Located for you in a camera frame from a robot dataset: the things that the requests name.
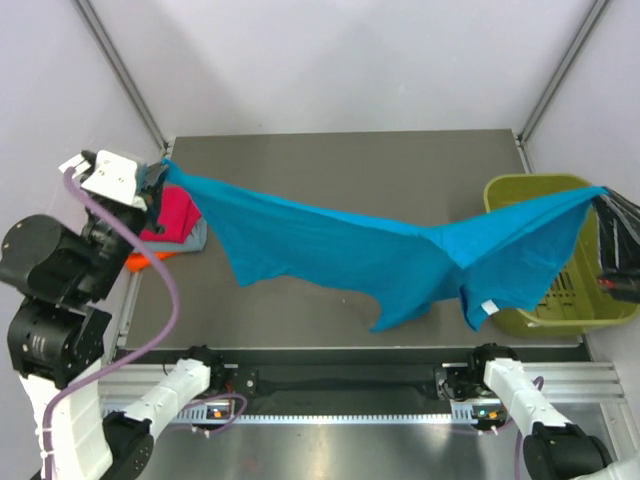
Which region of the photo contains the blue t shirt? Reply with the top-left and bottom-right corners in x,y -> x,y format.
168,163 -> 605,332

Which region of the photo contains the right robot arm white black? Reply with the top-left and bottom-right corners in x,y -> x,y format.
466,188 -> 639,479

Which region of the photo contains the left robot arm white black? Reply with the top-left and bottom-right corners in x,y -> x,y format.
1,164 -> 227,479

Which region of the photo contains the red folded t shirt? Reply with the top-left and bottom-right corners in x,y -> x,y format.
140,186 -> 202,243

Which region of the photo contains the olive green plastic basket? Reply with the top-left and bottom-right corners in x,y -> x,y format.
484,174 -> 639,338

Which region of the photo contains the grey folded t shirt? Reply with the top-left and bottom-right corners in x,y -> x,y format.
144,218 -> 208,253

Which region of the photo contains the orange folded t shirt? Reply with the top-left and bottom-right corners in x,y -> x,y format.
125,252 -> 177,273

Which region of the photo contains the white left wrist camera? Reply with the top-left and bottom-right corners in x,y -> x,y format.
58,150 -> 149,211

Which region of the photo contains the aluminium front rail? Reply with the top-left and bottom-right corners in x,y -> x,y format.
98,362 -> 625,404

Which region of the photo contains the left aluminium frame post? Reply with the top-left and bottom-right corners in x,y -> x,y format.
71,0 -> 169,152

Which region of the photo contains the aluminium frame post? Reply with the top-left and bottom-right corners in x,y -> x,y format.
516,0 -> 612,148
71,0 -> 169,152

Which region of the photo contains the right aluminium frame post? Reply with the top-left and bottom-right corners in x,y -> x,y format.
516,0 -> 612,148

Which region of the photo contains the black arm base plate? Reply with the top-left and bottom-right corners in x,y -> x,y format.
201,350 -> 487,416

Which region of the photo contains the slotted grey cable duct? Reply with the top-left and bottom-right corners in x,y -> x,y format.
100,402 -> 501,426

